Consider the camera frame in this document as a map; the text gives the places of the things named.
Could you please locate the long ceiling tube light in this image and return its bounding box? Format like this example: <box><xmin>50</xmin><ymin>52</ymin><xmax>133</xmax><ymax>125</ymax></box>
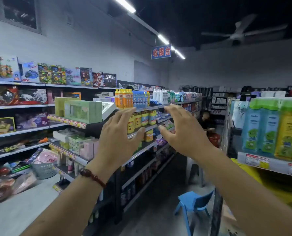
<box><xmin>111</xmin><ymin>0</ymin><xmax>136</xmax><ymax>13</ymax></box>

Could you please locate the green gift box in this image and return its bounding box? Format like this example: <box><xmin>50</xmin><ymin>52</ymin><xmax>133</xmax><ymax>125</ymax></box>
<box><xmin>55</xmin><ymin>97</ymin><xmax>103</xmax><ymax>124</ymax></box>

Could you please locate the person's left hand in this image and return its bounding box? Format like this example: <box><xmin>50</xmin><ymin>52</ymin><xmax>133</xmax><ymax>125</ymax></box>
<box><xmin>87</xmin><ymin>107</ymin><xmax>146</xmax><ymax>182</ymax></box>

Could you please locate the row of green-capped blue bottles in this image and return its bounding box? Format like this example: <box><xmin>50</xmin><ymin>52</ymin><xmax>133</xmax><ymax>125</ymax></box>
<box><xmin>242</xmin><ymin>98</ymin><xmax>280</xmax><ymax>156</ymax></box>

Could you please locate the wall window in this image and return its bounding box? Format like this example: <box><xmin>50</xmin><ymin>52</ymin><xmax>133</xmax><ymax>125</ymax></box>
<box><xmin>0</xmin><ymin>0</ymin><xmax>42</xmax><ymax>35</ymax></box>

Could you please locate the white shelf with price tags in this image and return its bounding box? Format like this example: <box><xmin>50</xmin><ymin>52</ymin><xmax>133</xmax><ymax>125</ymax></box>
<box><xmin>237</xmin><ymin>151</ymin><xmax>292</xmax><ymax>180</ymax></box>

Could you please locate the white open box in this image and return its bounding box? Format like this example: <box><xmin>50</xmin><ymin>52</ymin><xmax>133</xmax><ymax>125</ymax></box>
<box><xmin>93</xmin><ymin>97</ymin><xmax>117</xmax><ymax>121</ymax></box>

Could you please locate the pink box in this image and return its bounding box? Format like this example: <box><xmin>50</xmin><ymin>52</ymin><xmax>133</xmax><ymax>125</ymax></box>
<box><xmin>80</xmin><ymin>139</ymin><xmax>100</xmax><ymax>160</ymax></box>

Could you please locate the blue hanging sign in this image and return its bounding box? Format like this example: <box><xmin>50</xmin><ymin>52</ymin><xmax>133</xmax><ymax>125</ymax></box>
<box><xmin>151</xmin><ymin>44</ymin><xmax>172</xmax><ymax>60</ymax></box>

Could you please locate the brown beaded bracelet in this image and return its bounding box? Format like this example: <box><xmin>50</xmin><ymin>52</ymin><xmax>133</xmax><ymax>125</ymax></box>
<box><xmin>80</xmin><ymin>168</ymin><xmax>107</xmax><ymax>188</ymax></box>

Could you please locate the blue plastic chair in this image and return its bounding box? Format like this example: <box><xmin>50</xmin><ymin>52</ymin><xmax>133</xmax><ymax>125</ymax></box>
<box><xmin>174</xmin><ymin>190</ymin><xmax>214</xmax><ymax>236</ymax></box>

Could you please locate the white dinosaur toy box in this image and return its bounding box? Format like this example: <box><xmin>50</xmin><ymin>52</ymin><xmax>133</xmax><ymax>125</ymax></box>
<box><xmin>18</xmin><ymin>88</ymin><xmax>48</xmax><ymax>105</ymax></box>

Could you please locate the pile of bagged toys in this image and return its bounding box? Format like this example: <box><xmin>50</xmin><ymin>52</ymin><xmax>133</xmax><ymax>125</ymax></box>
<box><xmin>0</xmin><ymin>163</ymin><xmax>38</xmax><ymax>205</ymax></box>

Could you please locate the purple toy package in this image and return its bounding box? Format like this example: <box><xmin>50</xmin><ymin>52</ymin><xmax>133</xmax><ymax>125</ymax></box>
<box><xmin>15</xmin><ymin>112</ymin><xmax>50</xmax><ymax>129</ymax></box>

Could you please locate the grey plastic basket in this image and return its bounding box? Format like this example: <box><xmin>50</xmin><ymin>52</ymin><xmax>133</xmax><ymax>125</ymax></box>
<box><xmin>31</xmin><ymin>159</ymin><xmax>58</xmax><ymax>180</ymax></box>

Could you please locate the grey wall shelving unit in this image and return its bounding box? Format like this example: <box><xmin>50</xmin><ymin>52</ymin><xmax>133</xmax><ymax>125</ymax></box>
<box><xmin>0</xmin><ymin>80</ymin><xmax>63</xmax><ymax>162</ymax></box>

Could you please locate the person's left forearm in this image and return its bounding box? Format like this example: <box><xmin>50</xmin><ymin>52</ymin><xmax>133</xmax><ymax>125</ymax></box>
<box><xmin>21</xmin><ymin>169</ymin><xmax>117</xmax><ymax>236</ymax></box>

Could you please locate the row of green-capped yellow bottles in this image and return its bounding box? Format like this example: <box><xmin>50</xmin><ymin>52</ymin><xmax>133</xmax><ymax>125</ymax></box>
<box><xmin>274</xmin><ymin>99</ymin><xmax>292</xmax><ymax>161</ymax></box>

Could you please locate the row of colourful toy boxes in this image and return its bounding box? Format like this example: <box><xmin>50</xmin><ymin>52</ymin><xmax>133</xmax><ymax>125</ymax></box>
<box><xmin>0</xmin><ymin>56</ymin><xmax>117</xmax><ymax>88</ymax></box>

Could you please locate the white ceiling fan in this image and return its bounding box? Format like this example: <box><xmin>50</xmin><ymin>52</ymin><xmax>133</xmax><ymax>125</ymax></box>
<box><xmin>201</xmin><ymin>14</ymin><xmax>288</xmax><ymax>46</ymax></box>

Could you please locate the row of white bottles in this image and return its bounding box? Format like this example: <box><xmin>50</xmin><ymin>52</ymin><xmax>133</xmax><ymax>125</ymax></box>
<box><xmin>152</xmin><ymin>89</ymin><xmax>169</xmax><ymax>105</ymax></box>

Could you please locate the yellow framed toy box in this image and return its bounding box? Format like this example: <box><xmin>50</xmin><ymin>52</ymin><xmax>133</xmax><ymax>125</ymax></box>
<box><xmin>0</xmin><ymin>117</ymin><xmax>16</xmax><ymax>136</ymax></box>

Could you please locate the person's right forearm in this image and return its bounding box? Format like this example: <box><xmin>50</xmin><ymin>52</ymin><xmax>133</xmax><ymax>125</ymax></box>
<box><xmin>193</xmin><ymin>146</ymin><xmax>292</xmax><ymax>236</ymax></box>

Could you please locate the row of yellow jugs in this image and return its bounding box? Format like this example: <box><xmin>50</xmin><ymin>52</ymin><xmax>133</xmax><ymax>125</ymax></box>
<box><xmin>127</xmin><ymin>110</ymin><xmax>157</xmax><ymax>135</ymax></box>

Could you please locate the row of orange bottles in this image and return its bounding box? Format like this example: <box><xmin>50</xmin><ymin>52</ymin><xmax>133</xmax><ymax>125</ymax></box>
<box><xmin>114</xmin><ymin>88</ymin><xmax>134</xmax><ymax>110</ymax></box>

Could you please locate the person's right hand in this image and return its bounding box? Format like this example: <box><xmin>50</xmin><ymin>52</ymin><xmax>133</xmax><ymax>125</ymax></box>
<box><xmin>157</xmin><ymin>103</ymin><xmax>214</xmax><ymax>162</ymax></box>

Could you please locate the red toy box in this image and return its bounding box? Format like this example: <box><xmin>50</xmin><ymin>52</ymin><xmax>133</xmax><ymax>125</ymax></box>
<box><xmin>0</xmin><ymin>86</ymin><xmax>19</xmax><ymax>107</ymax></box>

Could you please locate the red shopping basket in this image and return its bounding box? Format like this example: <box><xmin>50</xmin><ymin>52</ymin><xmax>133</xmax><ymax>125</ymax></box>
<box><xmin>208</xmin><ymin>133</ymin><xmax>221</xmax><ymax>148</ymax></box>

